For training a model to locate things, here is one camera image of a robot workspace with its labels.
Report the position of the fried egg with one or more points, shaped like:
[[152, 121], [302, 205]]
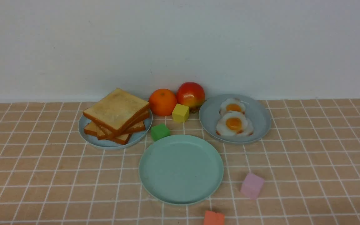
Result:
[[249, 129], [233, 123], [232, 104]]

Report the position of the toast slice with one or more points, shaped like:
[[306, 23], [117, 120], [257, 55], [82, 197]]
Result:
[[93, 130], [117, 111], [136, 127], [142, 117]]

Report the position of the yellow cube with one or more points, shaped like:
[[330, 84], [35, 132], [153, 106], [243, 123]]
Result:
[[180, 113]]

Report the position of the red yellow apple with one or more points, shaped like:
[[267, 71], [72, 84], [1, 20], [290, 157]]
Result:
[[191, 94]]

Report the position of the orange fruit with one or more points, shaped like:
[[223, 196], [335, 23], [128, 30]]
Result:
[[162, 102]]

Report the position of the green cube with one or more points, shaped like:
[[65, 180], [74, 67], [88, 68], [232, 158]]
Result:
[[159, 131]]

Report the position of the blue plate with bread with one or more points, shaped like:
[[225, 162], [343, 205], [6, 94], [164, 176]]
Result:
[[134, 139]]

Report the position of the green round plate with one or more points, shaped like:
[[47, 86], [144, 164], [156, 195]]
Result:
[[181, 169]]

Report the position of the blue plate with eggs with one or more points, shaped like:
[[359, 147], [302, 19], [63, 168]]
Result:
[[209, 116]]

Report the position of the pink cube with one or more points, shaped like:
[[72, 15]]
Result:
[[252, 186]]

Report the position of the orange-red cube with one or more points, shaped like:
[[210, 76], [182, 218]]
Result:
[[213, 218]]

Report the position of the checkered beige tablecloth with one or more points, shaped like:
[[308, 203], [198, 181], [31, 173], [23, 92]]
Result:
[[310, 161]]

